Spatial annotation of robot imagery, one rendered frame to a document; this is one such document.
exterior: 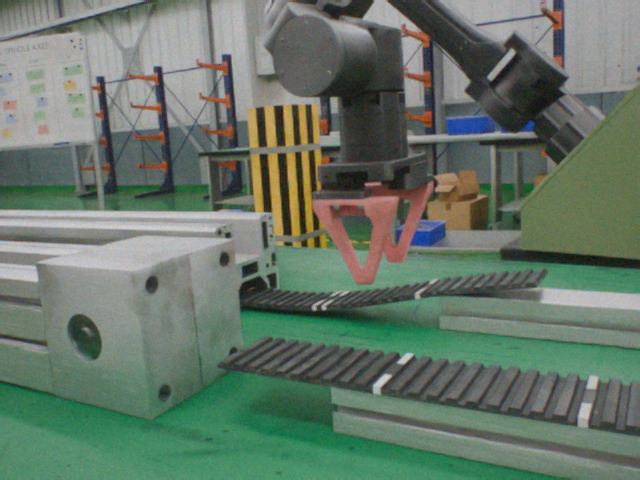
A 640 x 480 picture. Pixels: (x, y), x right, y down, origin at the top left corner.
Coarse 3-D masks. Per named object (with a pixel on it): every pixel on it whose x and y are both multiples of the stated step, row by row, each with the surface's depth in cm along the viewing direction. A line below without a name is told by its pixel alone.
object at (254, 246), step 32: (0, 224) 73; (32, 224) 70; (64, 224) 67; (96, 224) 65; (128, 224) 63; (160, 224) 62; (192, 224) 60; (224, 224) 59; (256, 224) 63; (256, 256) 63
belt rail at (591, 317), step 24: (456, 312) 51; (480, 312) 50; (504, 312) 48; (528, 312) 47; (552, 312) 46; (576, 312) 45; (600, 312) 44; (624, 312) 44; (528, 336) 47; (552, 336) 46; (576, 336) 46; (600, 336) 45; (624, 336) 44
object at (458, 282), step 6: (456, 276) 53; (468, 276) 52; (450, 282) 52; (456, 282) 52; (462, 282) 51; (468, 282) 51; (444, 288) 50; (450, 288) 50; (456, 288) 49; (438, 294) 50; (444, 294) 49; (450, 294) 49; (456, 294) 49
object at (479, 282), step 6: (474, 276) 52; (480, 276) 52; (486, 276) 51; (492, 276) 51; (474, 282) 50; (480, 282) 49; (486, 282) 49; (462, 288) 48; (468, 288) 48; (474, 288) 48; (480, 288) 48
